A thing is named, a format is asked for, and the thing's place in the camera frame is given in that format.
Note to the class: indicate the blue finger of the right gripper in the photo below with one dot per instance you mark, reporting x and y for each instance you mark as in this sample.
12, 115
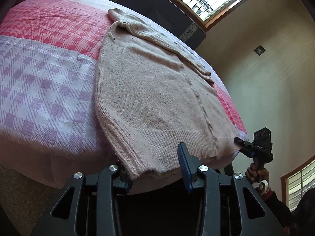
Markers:
239, 142

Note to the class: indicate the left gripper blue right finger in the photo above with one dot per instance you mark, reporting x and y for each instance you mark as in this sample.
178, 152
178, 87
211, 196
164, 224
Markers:
189, 165

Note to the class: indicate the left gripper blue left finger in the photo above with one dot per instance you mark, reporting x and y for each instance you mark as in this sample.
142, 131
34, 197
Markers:
123, 183

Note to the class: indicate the beige knitted sweater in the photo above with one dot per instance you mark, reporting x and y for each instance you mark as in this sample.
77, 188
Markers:
152, 93

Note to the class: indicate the right forearm dark sleeve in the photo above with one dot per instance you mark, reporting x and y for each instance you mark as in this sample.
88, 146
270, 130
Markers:
300, 221

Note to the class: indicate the right hand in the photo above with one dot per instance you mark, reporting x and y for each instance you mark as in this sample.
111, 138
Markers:
259, 178

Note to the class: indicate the small side window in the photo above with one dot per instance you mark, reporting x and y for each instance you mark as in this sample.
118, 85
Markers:
295, 183

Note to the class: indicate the pink and lilac bedspread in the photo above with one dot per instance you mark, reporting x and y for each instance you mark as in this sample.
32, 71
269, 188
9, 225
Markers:
49, 124

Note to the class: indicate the dark wall switch plate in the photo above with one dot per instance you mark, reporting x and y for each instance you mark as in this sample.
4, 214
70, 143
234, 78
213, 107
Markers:
259, 50

